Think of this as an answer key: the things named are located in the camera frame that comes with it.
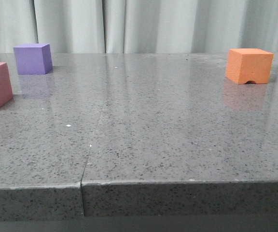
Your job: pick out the orange foam block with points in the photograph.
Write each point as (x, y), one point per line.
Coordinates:
(249, 65)

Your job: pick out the grey-green curtain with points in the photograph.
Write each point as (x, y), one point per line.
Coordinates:
(140, 26)

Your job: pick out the purple foam cube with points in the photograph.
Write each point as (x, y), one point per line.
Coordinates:
(33, 58)

